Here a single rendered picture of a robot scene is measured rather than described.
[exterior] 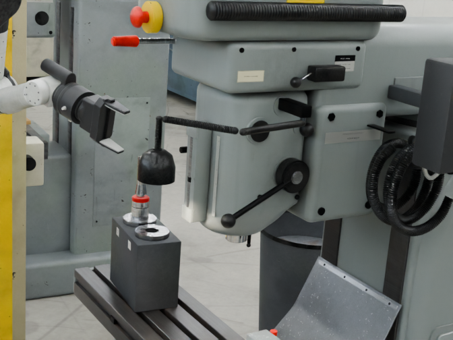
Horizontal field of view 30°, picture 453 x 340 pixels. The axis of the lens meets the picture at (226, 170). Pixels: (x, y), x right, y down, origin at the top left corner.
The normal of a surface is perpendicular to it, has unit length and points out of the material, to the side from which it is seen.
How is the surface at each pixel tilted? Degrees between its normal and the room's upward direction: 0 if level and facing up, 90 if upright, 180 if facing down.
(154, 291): 90
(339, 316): 63
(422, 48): 90
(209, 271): 0
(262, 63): 90
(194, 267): 0
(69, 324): 0
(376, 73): 90
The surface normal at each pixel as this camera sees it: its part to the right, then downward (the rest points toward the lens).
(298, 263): -0.25, 0.32
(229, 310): 0.07, -0.96
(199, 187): 0.51, 0.27
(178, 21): -0.67, 0.16
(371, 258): -0.86, 0.08
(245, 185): 0.24, 0.29
